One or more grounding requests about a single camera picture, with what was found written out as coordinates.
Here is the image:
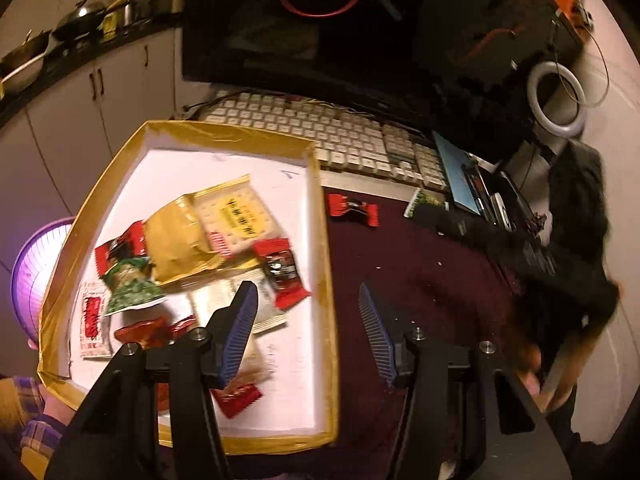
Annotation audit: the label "shiny dark red packet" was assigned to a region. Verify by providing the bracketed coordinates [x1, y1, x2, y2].
[114, 317, 171, 352]

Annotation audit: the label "black computer monitor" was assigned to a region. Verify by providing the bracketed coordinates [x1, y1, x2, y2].
[181, 0, 587, 134]

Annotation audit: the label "black wok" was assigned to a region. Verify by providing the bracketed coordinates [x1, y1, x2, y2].
[50, 2, 109, 42]

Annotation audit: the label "small red candy packet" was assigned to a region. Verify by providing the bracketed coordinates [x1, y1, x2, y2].
[210, 382, 264, 420]

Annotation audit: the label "blue booklet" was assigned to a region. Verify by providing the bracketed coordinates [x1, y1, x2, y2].
[431, 131, 484, 212]

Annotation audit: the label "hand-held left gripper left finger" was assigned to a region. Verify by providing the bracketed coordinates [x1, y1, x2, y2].
[45, 281, 260, 480]

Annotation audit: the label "purple fan heater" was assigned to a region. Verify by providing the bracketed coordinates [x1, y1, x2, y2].
[11, 216, 77, 352]

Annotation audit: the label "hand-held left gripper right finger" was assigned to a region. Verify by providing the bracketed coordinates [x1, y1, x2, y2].
[358, 281, 572, 480]

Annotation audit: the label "gold-rimmed white box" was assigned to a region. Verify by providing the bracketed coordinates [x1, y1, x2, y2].
[37, 119, 342, 456]

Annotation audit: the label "yellow and white cracker packet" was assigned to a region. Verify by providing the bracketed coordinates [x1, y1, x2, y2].
[192, 174, 282, 257]

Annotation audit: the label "person's right hand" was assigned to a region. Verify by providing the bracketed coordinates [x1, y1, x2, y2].
[516, 327, 578, 412]

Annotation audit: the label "pale cracker packet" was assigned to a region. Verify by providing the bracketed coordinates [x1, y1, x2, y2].
[235, 335, 274, 387]

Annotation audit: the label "person's left forearm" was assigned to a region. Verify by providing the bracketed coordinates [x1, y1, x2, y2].
[0, 375, 69, 462]

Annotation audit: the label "white ring light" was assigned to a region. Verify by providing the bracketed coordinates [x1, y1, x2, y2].
[526, 60, 587, 139]

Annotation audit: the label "white packet with red label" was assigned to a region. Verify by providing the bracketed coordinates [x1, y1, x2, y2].
[79, 280, 114, 360]

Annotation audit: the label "red and black snack packet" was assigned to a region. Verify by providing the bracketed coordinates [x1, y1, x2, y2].
[250, 237, 312, 309]

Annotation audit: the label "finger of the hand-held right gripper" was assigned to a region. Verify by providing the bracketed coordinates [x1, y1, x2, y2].
[415, 205, 532, 262]

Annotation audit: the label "thin dark cable loop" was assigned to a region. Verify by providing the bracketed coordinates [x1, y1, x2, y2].
[550, 0, 609, 109]

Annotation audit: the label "golden snack packet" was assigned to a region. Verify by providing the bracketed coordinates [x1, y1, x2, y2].
[145, 195, 237, 287]

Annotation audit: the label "green pea packet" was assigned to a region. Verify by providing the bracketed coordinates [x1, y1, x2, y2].
[404, 187, 450, 220]
[102, 256, 169, 317]

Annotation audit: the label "metal pan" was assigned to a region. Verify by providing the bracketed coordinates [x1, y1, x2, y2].
[0, 32, 52, 92]

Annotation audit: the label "black and white device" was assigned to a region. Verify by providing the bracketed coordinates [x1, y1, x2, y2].
[492, 170, 547, 234]

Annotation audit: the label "white base cabinets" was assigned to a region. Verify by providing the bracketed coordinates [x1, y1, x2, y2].
[0, 35, 187, 222]

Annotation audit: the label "red and black candy wrapper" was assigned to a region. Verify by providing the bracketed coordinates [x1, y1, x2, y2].
[327, 194, 382, 229]

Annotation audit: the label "dark red cloth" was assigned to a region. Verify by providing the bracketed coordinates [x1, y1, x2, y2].
[320, 187, 551, 480]

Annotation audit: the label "tiny red candy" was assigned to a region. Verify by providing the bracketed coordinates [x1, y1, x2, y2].
[170, 315, 199, 341]

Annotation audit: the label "beige and grey keyboard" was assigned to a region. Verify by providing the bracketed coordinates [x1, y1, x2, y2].
[197, 89, 449, 192]

